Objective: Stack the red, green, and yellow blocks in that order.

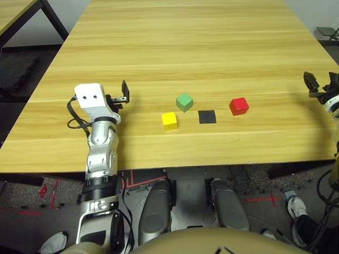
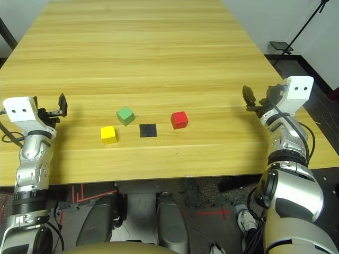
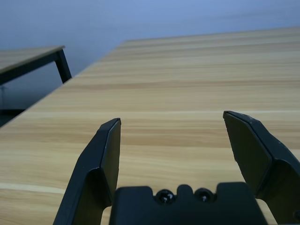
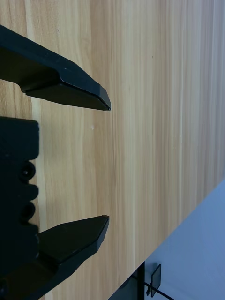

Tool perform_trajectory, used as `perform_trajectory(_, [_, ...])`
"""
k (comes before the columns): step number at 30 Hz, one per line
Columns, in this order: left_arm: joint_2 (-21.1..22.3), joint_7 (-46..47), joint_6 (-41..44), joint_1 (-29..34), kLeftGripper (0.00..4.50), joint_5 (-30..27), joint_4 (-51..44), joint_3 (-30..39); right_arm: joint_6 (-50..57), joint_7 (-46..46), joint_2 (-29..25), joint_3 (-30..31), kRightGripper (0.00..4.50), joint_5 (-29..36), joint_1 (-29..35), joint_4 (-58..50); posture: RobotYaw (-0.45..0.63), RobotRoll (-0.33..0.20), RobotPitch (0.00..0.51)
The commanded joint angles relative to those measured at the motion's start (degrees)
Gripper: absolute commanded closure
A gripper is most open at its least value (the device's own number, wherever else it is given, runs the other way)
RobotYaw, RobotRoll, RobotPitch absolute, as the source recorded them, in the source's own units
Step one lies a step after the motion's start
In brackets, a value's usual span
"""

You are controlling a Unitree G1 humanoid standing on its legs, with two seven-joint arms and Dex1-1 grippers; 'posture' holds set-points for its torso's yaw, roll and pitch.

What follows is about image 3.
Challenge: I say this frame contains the wooden side table black frame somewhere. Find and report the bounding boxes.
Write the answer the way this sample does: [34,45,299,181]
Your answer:
[0,45,72,86]

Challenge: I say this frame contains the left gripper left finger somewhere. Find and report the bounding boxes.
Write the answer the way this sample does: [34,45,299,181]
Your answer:
[52,118,121,225]

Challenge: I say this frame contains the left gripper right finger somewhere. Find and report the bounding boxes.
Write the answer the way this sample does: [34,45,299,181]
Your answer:
[223,110,300,225]

